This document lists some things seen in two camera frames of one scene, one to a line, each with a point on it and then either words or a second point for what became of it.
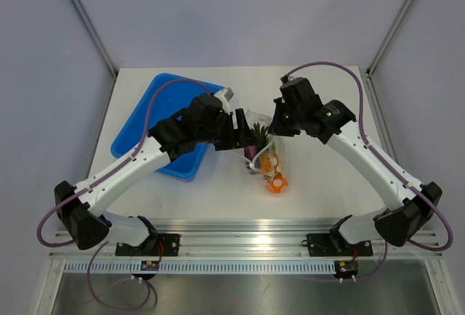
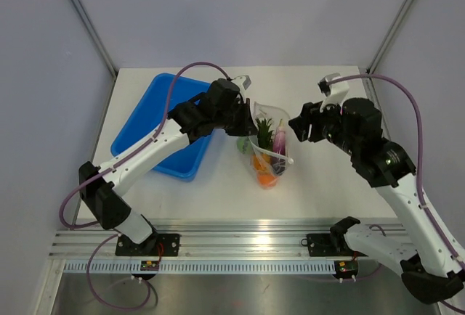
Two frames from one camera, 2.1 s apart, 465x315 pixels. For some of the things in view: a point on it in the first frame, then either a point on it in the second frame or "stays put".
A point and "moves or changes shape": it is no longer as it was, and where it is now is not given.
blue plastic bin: [168, 94] stays put
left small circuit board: [150, 266] stays put
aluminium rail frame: [242, 239] stays put
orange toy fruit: [278, 183] to [267, 181]
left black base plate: [158, 244] stays put
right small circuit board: [346, 269] stays put
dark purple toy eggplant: [250, 152] to [279, 152]
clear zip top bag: [266, 153] moves or changes shape
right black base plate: [325, 245] stays put
